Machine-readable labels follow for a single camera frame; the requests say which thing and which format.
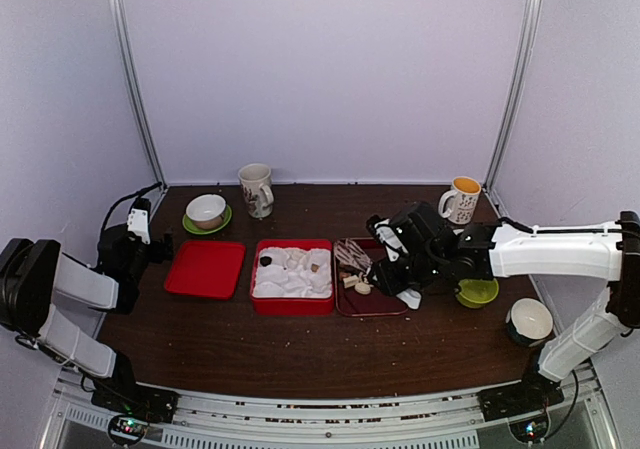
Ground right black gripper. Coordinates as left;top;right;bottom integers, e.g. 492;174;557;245
368;251;446;297

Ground red chocolate tray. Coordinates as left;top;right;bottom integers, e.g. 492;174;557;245
333;256;408;318

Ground metal serving tongs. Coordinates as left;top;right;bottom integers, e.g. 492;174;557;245
334;238;424;310

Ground red tin lid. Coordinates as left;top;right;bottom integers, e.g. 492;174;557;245
164;240;246;300

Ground red tin box base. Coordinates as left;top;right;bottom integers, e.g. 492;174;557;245
249;239;335;316

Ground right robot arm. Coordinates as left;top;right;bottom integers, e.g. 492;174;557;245
367;203;639;411

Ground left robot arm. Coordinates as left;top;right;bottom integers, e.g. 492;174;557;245
1;225;174;413

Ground white round chocolate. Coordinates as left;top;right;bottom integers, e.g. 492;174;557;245
354;282;371;295

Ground white block chocolate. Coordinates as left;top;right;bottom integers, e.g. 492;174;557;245
342;275;359;289

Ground green saucer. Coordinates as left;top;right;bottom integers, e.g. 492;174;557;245
182;206;233;236

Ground white bowl on saucer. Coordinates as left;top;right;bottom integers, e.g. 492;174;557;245
186;194;227;227

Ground lime green bowl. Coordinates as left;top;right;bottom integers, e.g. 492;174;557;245
455;279;499;309

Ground white mug yellow inside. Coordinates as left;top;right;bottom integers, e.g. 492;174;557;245
438;176;482;226

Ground white paper cupcake liners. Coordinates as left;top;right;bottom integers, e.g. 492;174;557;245
252;246;333;299

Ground tall white patterned mug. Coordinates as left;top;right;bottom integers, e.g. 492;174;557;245
238;163;274;219

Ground dark bowl white inside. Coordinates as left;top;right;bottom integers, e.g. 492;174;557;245
505;298;554;348

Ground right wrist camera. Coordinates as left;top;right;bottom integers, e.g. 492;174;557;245
366;215;409;262

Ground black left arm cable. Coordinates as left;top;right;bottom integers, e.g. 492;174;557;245
97;182;164;245

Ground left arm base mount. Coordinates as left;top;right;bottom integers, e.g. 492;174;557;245
91;386;179;423

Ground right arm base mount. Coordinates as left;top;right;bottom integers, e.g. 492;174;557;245
477;383;564;422

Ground front aluminium rail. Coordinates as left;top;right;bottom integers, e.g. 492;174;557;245
35;363;622;448

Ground left aluminium frame post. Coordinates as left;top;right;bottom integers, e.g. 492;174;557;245
108;0;168;190

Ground aluminium frame post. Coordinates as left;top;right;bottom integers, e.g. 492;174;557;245
108;0;168;190
484;0;543;194

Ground right aluminium frame post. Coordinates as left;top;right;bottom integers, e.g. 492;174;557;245
484;0;543;194

